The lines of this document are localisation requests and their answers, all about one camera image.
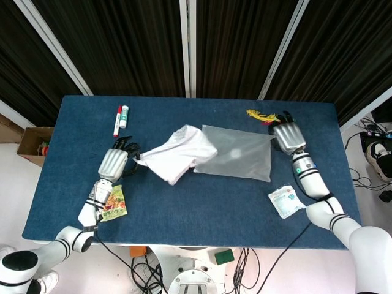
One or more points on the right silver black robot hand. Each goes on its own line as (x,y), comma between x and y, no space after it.
(289,136)

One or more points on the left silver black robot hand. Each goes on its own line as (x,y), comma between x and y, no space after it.
(113,163)

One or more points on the translucent plastic bag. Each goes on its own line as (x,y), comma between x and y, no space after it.
(242,159)

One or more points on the white cloth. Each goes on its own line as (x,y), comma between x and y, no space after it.
(177,156)

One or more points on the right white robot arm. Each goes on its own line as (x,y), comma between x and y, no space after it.
(315,183)

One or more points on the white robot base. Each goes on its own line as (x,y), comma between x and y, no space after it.
(190,278)

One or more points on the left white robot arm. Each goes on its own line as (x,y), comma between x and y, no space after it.
(88,211)

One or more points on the yellow feather shuttlecock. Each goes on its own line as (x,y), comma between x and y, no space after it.
(260,116)

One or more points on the yellow green snack packet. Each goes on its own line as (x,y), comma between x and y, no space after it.
(114,205)

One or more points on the red capped white marker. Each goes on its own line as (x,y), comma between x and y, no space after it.
(117,122)

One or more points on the white green glue stick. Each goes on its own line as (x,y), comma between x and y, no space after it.
(123,118)

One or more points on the small white sachet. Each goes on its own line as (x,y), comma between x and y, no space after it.
(286,200)

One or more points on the colourful small toy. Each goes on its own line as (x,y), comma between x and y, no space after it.
(43,150)

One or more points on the black power strip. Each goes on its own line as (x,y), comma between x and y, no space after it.
(375,139)

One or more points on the brown cardboard box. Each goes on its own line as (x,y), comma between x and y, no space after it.
(27,144)

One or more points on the orange small block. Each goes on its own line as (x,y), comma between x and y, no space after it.
(137,251)

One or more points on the black white sneaker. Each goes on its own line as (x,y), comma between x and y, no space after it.
(378,156)

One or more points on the blue table mat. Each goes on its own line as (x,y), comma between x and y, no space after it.
(196,214)

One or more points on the black pleated curtain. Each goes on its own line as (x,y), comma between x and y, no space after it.
(343,52)
(239,46)
(21,70)
(122,46)

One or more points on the black power adapter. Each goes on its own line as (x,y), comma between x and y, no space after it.
(386,196)

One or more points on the white shoe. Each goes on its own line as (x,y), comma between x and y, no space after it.
(49,280)

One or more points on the green topped white block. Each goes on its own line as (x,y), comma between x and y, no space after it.
(224,256)

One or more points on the black trouser leg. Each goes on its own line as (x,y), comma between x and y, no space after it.
(34,288)

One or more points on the white frame post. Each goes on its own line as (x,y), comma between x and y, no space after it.
(283,49)
(364,110)
(55,49)
(12,114)
(187,49)

